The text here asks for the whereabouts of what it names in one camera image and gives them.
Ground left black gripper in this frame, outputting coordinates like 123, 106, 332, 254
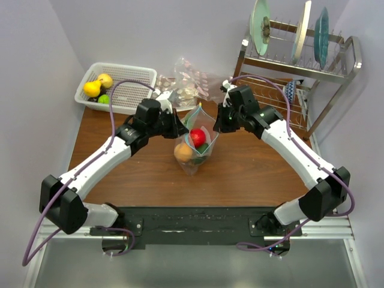
147, 108, 188, 139

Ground large red apple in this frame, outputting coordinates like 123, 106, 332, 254
190, 128, 206, 149

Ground blue zip top bag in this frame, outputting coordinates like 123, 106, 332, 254
173, 103, 219, 176

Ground orange peach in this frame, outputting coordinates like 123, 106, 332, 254
174, 142, 193, 163

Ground dark green avocado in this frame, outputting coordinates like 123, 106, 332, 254
192, 143, 208, 165

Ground green lime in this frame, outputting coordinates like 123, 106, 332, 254
97, 94, 110, 104

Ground yellow pear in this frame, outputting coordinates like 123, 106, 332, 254
83, 80, 101, 98

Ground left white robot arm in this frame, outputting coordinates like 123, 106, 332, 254
39, 99, 188, 235

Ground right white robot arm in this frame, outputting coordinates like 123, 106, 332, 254
214, 82, 350, 236

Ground pile of spotted plastic bags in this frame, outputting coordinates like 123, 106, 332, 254
152, 57, 230, 112

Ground blue patterned bowl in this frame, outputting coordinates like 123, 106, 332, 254
283, 80, 298, 104

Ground white plastic basket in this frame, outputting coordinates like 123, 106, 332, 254
74, 62, 157, 115

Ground steel dish rack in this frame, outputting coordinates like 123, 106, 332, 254
233, 25, 362, 141

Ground white cream plate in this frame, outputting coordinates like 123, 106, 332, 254
291, 1, 312, 65

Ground yellow apple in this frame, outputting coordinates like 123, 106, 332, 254
97, 73, 113, 89

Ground pale green plate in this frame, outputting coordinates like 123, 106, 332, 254
250, 0, 271, 56

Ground teal glass plate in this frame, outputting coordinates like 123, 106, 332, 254
313, 7, 329, 70

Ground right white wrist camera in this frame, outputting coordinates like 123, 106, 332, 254
220, 80, 237, 107

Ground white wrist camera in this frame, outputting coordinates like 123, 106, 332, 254
220, 80, 237, 107
156, 91, 173, 112

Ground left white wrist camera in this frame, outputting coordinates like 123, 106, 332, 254
156, 91, 173, 112

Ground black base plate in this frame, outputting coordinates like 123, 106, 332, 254
89, 206, 301, 251

